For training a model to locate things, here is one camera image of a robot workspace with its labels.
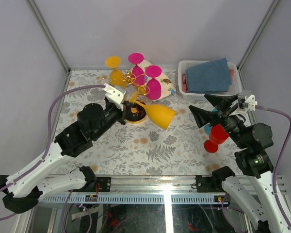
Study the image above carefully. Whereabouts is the dinosaur print cloth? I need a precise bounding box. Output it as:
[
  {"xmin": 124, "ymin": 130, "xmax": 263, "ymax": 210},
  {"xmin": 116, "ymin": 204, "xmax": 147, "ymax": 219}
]
[{"xmin": 138, "ymin": 59, "xmax": 176, "ymax": 100}]

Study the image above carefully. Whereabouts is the pink folded cloth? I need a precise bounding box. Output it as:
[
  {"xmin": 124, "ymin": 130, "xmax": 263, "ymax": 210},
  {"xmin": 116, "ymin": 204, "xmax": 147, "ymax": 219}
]
[{"xmin": 181, "ymin": 73, "xmax": 189, "ymax": 93}]

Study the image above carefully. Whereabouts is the gold wine glass rack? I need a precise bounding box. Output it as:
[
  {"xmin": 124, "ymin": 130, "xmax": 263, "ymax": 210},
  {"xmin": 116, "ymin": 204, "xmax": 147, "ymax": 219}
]
[{"xmin": 122, "ymin": 70, "xmax": 149, "ymax": 124}]

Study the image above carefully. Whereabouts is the magenta wine glass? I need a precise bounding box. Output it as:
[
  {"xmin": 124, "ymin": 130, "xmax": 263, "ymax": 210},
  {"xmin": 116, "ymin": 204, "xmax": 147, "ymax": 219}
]
[
  {"xmin": 128, "ymin": 52, "xmax": 146, "ymax": 86},
  {"xmin": 145, "ymin": 65, "xmax": 162, "ymax": 100}
]

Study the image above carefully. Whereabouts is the blue folded towel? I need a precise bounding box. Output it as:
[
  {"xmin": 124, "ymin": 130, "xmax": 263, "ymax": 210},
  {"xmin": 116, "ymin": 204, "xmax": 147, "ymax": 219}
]
[{"xmin": 185, "ymin": 58, "xmax": 231, "ymax": 93}]

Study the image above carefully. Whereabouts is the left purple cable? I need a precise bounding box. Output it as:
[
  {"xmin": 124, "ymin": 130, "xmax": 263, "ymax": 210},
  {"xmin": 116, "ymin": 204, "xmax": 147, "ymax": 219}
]
[{"xmin": 0, "ymin": 84, "xmax": 106, "ymax": 222}]

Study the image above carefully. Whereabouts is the yellow wine glass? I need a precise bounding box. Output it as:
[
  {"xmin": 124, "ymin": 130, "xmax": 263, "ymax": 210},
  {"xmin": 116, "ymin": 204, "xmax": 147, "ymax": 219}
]
[
  {"xmin": 129, "ymin": 91, "xmax": 176, "ymax": 130},
  {"xmin": 105, "ymin": 56, "xmax": 126, "ymax": 88}
]

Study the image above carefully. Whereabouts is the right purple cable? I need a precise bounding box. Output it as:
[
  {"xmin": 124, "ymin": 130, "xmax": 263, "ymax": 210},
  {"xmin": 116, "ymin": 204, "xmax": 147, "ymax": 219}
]
[{"xmin": 254, "ymin": 105, "xmax": 291, "ymax": 233}]

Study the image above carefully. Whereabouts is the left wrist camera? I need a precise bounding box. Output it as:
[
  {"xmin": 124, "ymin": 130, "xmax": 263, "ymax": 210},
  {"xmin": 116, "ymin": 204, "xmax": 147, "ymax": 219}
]
[{"xmin": 103, "ymin": 83, "xmax": 126, "ymax": 111}]

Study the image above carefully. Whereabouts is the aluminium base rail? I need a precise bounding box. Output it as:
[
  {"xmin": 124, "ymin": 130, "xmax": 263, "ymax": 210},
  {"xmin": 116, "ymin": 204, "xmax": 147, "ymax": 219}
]
[{"xmin": 29, "ymin": 174, "xmax": 287, "ymax": 195}]

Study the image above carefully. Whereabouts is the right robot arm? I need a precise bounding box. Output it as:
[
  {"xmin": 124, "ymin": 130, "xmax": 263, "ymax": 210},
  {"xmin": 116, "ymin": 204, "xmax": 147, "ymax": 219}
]
[{"xmin": 189, "ymin": 91, "xmax": 291, "ymax": 233}]

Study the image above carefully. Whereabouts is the white plastic basket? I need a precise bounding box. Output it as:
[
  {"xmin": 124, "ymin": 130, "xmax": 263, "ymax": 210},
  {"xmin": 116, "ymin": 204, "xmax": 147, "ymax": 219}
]
[{"xmin": 178, "ymin": 60, "xmax": 243, "ymax": 101}]

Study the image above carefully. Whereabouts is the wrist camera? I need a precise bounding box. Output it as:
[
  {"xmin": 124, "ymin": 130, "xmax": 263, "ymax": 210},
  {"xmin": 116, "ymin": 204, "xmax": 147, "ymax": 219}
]
[
  {"xmin": 232, "ymin": 90, "xmax": 258, "ymax": 115},
  {"xmin": 103, "ymin": 83, "xmax": 126, "ymax": 111}
]

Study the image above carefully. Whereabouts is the purple cable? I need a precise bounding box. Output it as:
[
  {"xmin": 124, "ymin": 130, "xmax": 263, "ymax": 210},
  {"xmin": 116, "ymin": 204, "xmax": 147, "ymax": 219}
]
[
  {"xmin": 0, "ymin": 84, "xmax": 106, "ymax": 222},
  {"xmin": 254, "ymin": 105, "xmax": 291, "ymax": 233}
]

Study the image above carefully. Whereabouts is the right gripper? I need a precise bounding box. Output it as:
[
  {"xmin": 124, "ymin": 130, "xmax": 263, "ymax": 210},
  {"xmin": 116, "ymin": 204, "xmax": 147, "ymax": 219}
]
[{"xmin": 188, "ymin": 93, "xmax": 248, "ymax": 148}]

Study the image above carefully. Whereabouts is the red wine glass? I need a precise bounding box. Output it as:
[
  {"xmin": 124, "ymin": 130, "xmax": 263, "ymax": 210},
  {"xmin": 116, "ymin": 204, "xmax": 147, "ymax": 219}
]
[{"xmin": 204, "ymin": 124, "xmax": 229, "ymax": 153}]

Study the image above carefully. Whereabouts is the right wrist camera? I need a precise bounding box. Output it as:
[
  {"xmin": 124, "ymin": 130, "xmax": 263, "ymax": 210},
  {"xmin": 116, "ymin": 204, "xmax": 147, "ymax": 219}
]
[{"xmin": 232, "ymin": 90, "xmax": 258, "ymax": 115}]

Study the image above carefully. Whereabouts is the teal wine glass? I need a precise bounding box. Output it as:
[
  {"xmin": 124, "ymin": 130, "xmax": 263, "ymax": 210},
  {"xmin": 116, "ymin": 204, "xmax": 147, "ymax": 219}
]
[{"xmin": 204, "ymin": 108, "xmax": 219, "ymax": 135}]

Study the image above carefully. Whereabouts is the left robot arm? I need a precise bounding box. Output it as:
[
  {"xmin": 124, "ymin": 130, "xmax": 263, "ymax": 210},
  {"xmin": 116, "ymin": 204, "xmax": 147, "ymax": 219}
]
[{"xmin": 0, "ymin": 100, "xmax": 132, "ymax": 214}]

